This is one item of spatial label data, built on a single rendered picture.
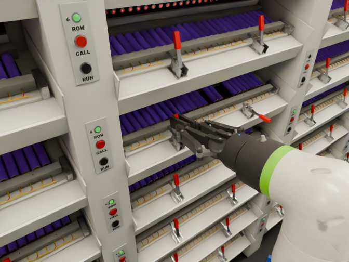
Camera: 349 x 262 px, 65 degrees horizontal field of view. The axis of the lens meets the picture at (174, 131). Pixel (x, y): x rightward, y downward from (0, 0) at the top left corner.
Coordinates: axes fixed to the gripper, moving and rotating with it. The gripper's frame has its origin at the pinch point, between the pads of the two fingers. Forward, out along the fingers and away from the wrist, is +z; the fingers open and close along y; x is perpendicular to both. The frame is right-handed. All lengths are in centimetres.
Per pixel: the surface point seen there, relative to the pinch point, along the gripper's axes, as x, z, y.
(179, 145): -5.7, 0.8, -0.9
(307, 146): -44, 11, 80
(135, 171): -8.0, 1.5, -13.5
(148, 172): -10.1, 2.1, -10.0
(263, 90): -3.0, 5.8, 37.3
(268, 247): -99, 13, 58
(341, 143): -56, 10, 114
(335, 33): 11, -1, 63
